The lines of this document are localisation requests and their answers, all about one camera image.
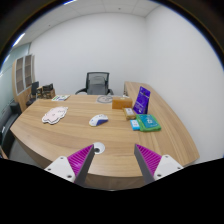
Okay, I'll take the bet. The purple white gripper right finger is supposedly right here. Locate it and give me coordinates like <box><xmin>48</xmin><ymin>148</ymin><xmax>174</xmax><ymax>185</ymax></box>
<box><xmin>134</xmin><ymin>144</ymin><xmax>182</xmax><ymax>184</ymax></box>

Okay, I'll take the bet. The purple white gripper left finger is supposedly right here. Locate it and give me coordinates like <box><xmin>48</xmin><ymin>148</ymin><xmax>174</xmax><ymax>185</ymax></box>
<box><xmin>45</xmin><ymin>145</ymin><xmax>95</xmax><ymax>186</ymax></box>

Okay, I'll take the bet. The white and blue computer mouse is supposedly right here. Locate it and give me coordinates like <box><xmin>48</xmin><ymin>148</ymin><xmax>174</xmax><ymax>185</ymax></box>
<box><xmin>89</xmin><ymin>114</ymin><xmax>108</xmax><ymax>127</ymax></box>

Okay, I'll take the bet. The pink white flower mouse pad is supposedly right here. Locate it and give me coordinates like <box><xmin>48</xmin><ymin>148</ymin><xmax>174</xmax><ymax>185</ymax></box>
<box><xmin>42</xmin><ymin>106</ymin><xmax>68</xmax><ymax>125</ymax></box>

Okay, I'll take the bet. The green folded cloth pack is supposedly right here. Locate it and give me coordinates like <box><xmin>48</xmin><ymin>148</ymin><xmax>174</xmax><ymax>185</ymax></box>
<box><xmin>136</xmin><ymin>114</ymin><xmax>161</xmax><ymax>132</ymax></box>

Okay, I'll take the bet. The small blue white card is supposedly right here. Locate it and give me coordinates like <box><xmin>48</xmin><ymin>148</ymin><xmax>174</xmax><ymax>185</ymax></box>
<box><xmin>130</xmin><ymin>120</ymin><xmax>140</xmax><ymax>131</ymax></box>

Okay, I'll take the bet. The small tan packaged box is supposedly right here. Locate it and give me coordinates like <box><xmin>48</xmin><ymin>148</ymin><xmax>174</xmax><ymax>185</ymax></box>
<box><xmin>123</xmin><ymin>108</ymin><xmax>136</xmax><ymax>120</ymax></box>

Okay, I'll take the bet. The purple standing booklet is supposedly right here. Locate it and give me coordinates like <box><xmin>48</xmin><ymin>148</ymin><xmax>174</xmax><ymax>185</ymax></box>
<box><xmin>133</xmin><ymin>86</ymin><xmax>151</xmax><ymax>114</ymax></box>

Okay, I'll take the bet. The green white leaflet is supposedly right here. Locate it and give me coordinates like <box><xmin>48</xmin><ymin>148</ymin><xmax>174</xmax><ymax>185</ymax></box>
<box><xmin>52</xmin><ymin>95</ymin><xmax>70</xmax><ymax>101</ymax></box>

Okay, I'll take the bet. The brown cardboard box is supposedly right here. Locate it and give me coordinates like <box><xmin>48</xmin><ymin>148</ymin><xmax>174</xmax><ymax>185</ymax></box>
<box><xmin>112</xmin><ymin>97</ymin><xmax>132</xmax><ymax>109</ymax></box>

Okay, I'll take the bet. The round grey coaster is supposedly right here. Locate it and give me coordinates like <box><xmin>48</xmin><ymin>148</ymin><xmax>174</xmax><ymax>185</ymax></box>
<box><xmin>96</xmin><ymin>95</ymin><xmax>113</xmax><ymax>104</ymax></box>

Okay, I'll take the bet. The black desk items cluster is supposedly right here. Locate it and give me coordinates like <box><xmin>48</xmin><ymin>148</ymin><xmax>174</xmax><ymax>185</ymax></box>
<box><xmin>37</xmin><ymin>84</ymin><xmax>55</xmax><ymax>99</ymax></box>

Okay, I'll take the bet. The black side chair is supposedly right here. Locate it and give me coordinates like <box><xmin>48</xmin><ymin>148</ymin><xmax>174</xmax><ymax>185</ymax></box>
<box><xmin>0</xmin><ymin>102</ymin><xmax>21</xmax><ymax>156</ymax></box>

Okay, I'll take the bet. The grey mesh office chair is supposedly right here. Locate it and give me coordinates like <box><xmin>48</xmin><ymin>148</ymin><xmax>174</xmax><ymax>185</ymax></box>
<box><xmin>76</xmin><ymin>72</ymin><xmax>113</xmax><ymax>95</ymax></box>

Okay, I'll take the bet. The wooden cabinet with glass doors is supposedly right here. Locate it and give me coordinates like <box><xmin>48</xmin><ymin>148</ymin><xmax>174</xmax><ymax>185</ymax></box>
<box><xmin>12</xmin><ymin>54</ymin><xmax>35</xmax><ymax>112</ymax></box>

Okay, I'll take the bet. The white round cable grommet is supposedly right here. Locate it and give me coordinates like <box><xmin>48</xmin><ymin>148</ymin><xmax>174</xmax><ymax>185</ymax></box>
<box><xmin>94</xmin><ymin>142</ymin><xmax>105</xmax><ymax>154</ymax></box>

